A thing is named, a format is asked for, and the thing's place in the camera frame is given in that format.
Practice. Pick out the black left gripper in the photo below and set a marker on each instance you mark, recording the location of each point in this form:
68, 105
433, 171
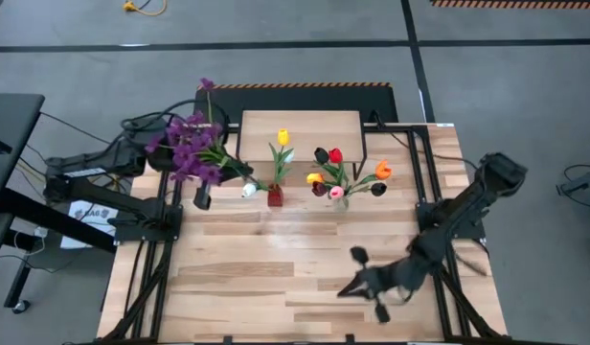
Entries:
202, 196

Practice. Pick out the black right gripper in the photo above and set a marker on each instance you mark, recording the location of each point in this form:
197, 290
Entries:
386, 280

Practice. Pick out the red glass vase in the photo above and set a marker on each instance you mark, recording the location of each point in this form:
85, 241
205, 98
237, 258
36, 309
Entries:
275, 196

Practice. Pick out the purple flower bunch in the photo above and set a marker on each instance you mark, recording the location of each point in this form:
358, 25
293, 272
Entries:
194, 148

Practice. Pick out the yellow and orange tulip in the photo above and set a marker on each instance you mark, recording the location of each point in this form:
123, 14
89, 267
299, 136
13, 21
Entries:
315, 178

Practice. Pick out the dark red tulip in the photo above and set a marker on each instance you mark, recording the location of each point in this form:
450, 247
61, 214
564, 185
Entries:
319, 189

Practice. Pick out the clear glass vase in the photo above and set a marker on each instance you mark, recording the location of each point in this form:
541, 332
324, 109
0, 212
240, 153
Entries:
340, 203

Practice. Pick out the pink tulip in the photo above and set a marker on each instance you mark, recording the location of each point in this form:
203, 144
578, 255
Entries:
336, 192

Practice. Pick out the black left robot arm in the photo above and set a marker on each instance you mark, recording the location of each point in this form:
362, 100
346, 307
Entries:
108, 160

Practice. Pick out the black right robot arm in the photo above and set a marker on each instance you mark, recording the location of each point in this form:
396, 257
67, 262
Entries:
467, 206

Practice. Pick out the wooden shelf with black legs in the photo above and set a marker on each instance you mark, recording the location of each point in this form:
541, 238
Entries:
314, 129

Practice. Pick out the black table clamp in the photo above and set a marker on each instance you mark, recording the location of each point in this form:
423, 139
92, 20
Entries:
350, 339
226, 339

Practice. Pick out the black striped floor mat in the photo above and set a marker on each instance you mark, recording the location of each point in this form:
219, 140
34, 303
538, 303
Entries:
295, 98

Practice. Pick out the white paper sheet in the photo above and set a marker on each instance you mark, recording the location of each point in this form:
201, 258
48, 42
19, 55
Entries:
84, 213

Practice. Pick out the black desk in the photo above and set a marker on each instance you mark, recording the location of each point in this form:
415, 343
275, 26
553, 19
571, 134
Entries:
12, 124

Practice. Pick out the black floor device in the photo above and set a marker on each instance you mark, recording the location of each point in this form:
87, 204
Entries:
580, 182

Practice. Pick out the striped floor strip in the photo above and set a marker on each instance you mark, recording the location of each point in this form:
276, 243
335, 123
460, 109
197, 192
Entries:
515, 4

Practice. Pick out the black table frame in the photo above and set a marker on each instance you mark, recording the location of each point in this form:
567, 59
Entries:
419, 144

